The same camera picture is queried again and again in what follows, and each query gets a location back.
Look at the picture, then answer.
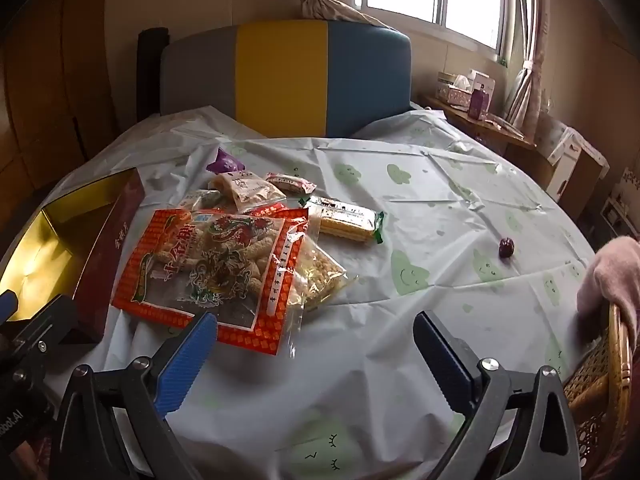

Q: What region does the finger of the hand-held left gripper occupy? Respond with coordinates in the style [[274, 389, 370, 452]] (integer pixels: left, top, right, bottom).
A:
[[0, 294, 80, 361], [0, 290, 19, 324]]

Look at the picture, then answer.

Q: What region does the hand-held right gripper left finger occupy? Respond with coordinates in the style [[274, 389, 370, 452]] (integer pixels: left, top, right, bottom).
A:
[[47, 310, 219, 480]]

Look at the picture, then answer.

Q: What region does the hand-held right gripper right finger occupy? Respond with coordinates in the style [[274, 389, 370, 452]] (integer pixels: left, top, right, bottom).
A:
[[413, 310, 583, 480]]

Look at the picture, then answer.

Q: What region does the large orange snack bag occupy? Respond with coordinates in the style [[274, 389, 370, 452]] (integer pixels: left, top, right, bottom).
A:
[[111, 208, 311, 357]]

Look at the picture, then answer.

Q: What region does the red gift box gold interior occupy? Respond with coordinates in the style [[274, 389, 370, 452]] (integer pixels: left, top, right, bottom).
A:
[[0, 167, 147, 346]]

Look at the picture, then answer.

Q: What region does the green white snack packet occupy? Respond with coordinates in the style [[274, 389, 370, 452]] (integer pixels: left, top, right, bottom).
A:
[[180, 189, 224, 211]]

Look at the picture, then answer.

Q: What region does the beige snack packet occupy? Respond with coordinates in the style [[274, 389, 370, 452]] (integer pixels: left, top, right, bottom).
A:
[[207, 172, 287, 214]]

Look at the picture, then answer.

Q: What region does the purple snack packet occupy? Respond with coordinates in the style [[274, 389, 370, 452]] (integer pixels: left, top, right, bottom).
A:
[[206, 146, 246, 176]]

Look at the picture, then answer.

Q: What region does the white rose-print candy packet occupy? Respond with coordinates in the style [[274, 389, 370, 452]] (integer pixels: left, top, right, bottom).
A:
[[264, 172, 317, 196]]

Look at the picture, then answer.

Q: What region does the clear bag of puffed snacks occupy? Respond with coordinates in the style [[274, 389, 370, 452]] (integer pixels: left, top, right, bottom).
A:
[[285, 235, 359, 314]]

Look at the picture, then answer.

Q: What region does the wicker chair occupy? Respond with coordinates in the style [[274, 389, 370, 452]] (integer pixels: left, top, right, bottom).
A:
[[562, 302, 640, 480]]

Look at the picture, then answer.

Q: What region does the green corn snack packet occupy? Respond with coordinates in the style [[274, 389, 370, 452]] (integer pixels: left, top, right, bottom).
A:
[[299, 196, 387, 247]]

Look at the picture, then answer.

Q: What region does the pink fluffy cloth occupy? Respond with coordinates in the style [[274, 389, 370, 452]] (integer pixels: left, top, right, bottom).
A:
[[576, 236, 640, 343]]

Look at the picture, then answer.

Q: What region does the wooden side table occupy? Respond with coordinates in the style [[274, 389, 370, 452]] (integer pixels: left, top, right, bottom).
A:
[[420, 92, 540, 162]]

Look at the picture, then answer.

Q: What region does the white cardboard box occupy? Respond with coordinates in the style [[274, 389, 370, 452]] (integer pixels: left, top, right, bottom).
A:
[[535, 112, 611, 221]]

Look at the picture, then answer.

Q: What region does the purple box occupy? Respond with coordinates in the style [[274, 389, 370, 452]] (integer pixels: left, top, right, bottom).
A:
[[468, 85, 491, 120]]

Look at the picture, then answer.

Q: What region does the patterned tissue box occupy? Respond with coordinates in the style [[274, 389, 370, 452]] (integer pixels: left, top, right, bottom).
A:
[[436, 71, 473, 107]]

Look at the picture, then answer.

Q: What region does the small white box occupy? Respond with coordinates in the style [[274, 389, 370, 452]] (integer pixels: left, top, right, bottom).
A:
[[468, 69, 496, 96]]

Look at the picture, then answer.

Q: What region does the grey yellow blue headboard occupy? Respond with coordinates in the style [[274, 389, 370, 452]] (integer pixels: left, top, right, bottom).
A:
[[159, 20, 413, 138]]

